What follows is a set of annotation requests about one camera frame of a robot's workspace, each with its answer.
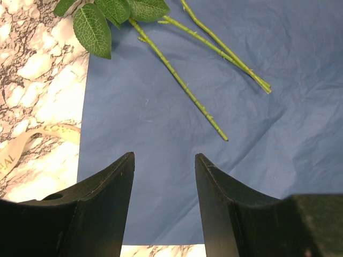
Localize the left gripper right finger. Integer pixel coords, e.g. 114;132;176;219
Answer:
195;154;342;256

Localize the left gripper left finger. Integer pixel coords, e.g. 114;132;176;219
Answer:
1;152;135;256

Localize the blue wrapping paper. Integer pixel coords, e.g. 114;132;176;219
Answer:
78;1;342;245

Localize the cream ribbon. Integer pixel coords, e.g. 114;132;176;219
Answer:
0;124;81;180

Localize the pink rose stem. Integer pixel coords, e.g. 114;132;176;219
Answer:
53;0;229;142
181;0;271;94

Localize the cream rose stem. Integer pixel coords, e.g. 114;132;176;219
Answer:
158;16;271;94

